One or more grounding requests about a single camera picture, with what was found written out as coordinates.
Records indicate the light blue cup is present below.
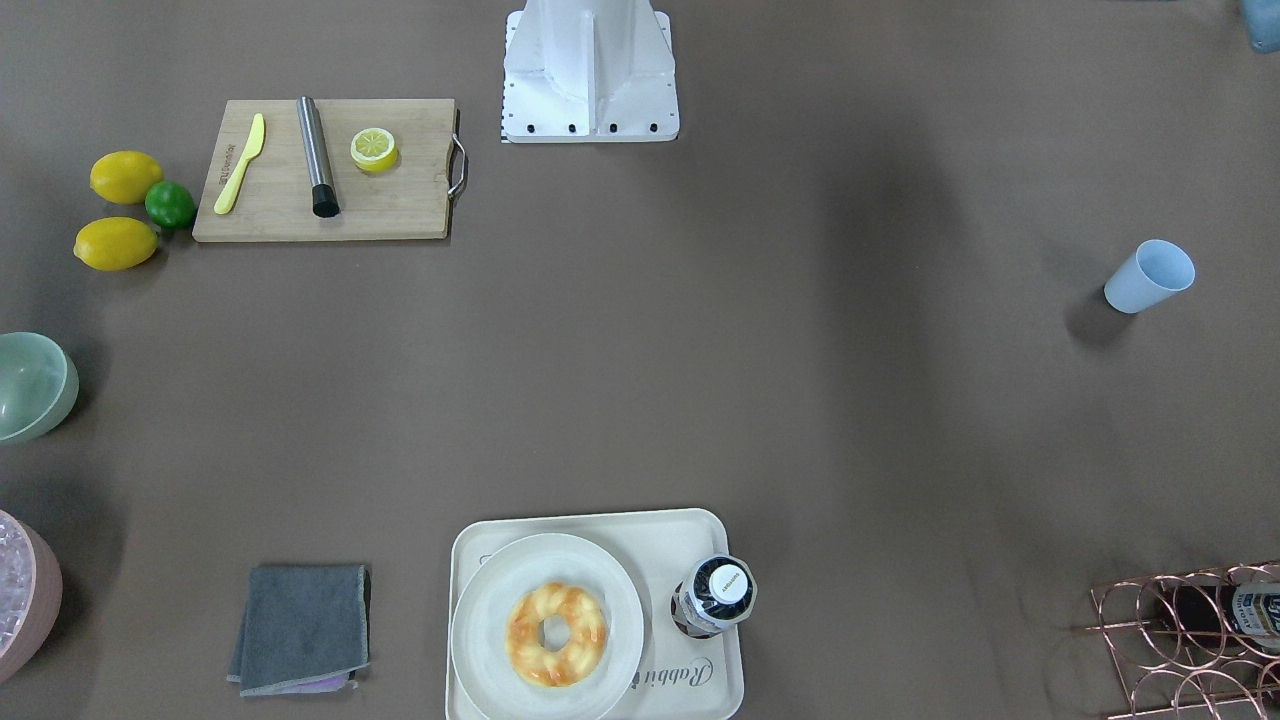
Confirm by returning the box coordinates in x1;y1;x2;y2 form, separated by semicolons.
1103;238;1196;314

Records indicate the whole yellow lemon upper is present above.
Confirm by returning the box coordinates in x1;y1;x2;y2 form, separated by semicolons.
90;150;165;205

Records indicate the bamboo cutting board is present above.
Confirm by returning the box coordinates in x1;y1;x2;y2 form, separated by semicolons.
192;99;465;243

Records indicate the white round plate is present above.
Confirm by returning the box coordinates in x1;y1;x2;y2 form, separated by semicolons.
451;533;645;719

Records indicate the whole yellow lemon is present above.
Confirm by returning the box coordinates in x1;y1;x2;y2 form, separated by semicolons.
90;150;165;205
73;217;159;272

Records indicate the pale green bowl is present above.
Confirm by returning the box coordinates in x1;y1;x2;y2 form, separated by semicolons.
1;332;79;445

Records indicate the glazed twisted donut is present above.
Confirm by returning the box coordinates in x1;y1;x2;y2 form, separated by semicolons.
504;582;608;688

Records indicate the cream serving tray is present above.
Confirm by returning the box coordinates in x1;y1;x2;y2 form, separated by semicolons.
451;509;745;719

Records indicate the half lemon slice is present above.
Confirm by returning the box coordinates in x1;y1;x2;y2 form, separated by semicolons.
349;127;399;174

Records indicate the pink bowl of ice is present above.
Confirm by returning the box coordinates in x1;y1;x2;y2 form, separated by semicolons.
1;511;63;682

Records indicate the dark bottle in rack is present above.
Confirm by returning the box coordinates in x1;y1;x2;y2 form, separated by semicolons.
1167;582;1279;656

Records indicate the dark drink bottle on tray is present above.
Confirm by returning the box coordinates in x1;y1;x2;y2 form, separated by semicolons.
669;553;756;639

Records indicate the copper wire bottle rack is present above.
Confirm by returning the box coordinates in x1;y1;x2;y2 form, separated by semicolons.
1085;560;1277;719

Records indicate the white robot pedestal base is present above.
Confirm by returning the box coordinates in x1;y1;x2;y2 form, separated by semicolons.
500;1;681;143

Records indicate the steel muddler black tip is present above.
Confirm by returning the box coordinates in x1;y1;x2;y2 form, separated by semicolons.
296;95;340;218

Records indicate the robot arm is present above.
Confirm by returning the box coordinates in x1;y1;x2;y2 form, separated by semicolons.
1240;0;1280;54

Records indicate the yellow plastic knife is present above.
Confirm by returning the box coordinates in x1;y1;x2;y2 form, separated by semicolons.
212;113;266;215

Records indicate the green lime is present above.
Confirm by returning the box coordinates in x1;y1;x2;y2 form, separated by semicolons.
143;179;198;231

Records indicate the whole yellow lemon lower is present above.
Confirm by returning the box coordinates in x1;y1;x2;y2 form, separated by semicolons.
73;217;159;272

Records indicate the grey folded cloth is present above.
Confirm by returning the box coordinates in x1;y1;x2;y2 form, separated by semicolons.
227;564;370;697

